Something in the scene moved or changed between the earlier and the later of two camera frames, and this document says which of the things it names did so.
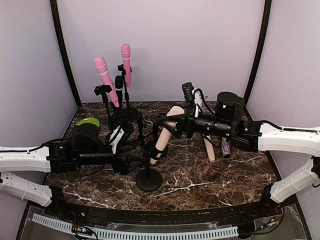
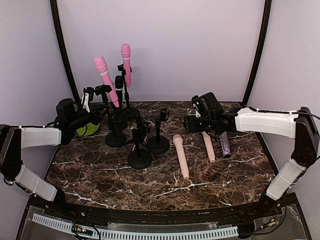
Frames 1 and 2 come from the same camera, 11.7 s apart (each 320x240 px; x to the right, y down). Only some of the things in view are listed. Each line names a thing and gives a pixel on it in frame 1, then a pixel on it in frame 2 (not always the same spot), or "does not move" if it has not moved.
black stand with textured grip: x=119 y=86 does not move
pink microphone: x=101 y=66 does not move
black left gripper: x=124 y=168 to x=96 y=118
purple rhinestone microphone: x=226 y=147 does not move
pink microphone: x=126 y=52 does not move
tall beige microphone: x=165 y=134 to x=178 y=140
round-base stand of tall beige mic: x=148 y=180 to x=139 y=159
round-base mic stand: x=131 y=112 does not move
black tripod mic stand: x=128 y=118 to x=139 y=134
